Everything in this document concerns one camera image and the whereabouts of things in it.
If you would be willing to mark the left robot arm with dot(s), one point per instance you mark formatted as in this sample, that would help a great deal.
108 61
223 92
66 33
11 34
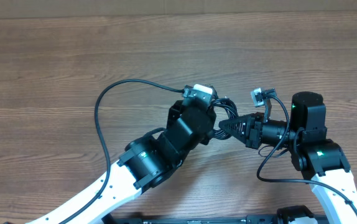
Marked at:
146 163

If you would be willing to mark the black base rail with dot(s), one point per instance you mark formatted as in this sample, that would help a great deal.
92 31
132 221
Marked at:
293 214

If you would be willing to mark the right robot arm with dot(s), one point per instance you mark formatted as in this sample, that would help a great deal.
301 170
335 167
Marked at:
322 162

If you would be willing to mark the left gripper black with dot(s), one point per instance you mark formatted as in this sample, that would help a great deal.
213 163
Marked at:
173 112

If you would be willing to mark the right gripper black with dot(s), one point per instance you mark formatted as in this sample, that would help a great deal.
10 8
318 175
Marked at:
252 126

